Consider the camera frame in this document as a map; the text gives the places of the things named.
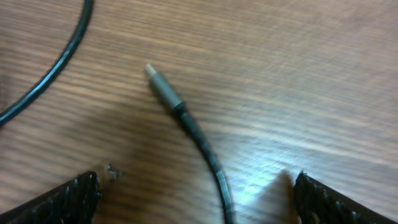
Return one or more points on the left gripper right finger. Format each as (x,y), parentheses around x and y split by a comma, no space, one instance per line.
(316,202)

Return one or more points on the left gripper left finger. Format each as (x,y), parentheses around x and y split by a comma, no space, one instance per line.
(75,201)

